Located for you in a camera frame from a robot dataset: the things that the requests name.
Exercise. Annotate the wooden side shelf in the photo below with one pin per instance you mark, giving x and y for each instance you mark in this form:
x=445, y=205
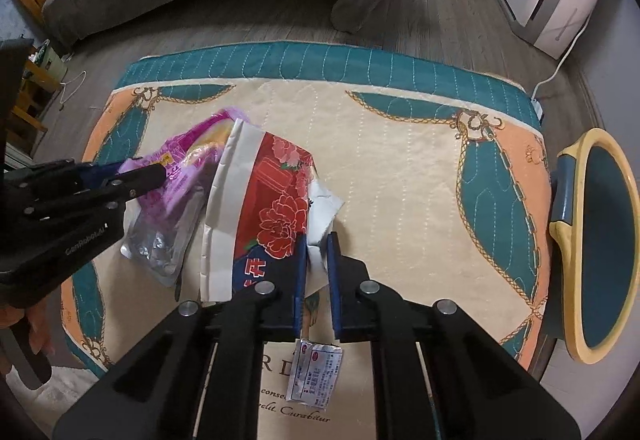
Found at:
x=30, y=104

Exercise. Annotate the silvery plastic packet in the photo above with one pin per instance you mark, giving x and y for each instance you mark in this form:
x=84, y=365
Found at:
x=160, y=240

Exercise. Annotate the purple snack packet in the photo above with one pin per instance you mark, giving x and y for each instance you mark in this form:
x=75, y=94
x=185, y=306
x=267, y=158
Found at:
x=190, y=149

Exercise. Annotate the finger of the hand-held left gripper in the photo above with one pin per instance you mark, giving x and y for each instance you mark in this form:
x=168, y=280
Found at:
x=140, y=182
x=100, y=172

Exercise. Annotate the pale green container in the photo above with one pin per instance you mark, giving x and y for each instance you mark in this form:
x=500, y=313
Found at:
x=52, y=62

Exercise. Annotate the small white sachet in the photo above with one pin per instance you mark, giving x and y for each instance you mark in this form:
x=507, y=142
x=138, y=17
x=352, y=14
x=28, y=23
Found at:
x=315, y=370

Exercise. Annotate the white power strip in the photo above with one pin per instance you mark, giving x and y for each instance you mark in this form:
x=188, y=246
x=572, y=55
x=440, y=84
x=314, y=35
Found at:
x=538, y=112

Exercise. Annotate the teal bin with yellow rim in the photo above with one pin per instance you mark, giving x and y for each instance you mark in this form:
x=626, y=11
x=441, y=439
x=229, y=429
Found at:
x=605, y=250

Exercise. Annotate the quilted printed floor mat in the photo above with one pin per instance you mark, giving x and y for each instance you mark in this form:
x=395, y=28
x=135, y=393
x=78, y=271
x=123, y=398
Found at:
x=400, y=180

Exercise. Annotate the person's left hand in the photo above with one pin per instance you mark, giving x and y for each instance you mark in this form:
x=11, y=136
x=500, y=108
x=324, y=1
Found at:
x=40, y=330

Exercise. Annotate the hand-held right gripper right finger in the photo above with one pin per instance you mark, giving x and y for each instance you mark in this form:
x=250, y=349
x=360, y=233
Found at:
x=334, y=280

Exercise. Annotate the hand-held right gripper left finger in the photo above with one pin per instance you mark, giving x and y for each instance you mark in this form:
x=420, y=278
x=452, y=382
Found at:
x=301, y=280

